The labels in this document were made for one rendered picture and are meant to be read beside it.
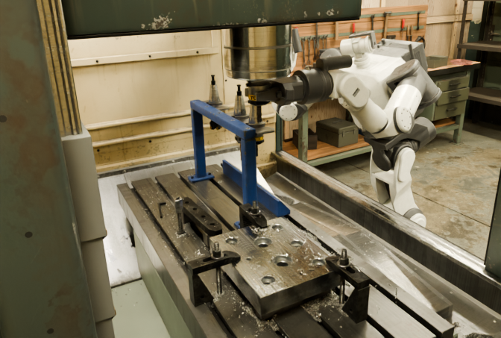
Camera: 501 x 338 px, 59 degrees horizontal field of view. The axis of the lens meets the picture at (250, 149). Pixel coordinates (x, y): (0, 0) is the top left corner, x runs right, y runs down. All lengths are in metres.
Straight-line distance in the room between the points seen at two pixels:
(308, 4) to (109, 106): 1.23
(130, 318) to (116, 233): 0.41
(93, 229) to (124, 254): 1.04
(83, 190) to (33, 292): 0.17
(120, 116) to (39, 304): 1.41
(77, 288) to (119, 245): 1.15
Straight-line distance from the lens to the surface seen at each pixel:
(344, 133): 4.12
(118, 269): 1.78
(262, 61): 0.99
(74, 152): 0.73
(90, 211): 0.77
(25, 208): 0.63
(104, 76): 1.98
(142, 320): 1.58
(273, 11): 0.93
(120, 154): 2.08
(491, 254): 1.53
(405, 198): 2.05
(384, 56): 1.78
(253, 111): 1.38
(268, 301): 1.03
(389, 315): 1.14
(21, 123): 0.60
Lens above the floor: 1.62
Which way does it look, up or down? 20 degrees down
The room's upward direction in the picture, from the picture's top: 2 degrees counter-clockwise
